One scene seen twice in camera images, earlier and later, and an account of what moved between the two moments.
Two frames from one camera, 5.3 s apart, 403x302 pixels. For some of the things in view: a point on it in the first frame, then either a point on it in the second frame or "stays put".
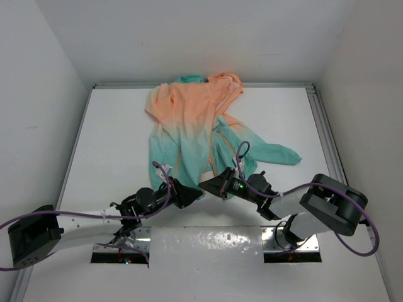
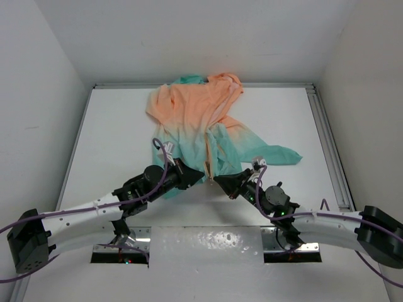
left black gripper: (181, 194) → (187, 175)
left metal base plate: (132, 247) stays put
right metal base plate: (277, 247) stays put
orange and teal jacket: (192, 133) stays put
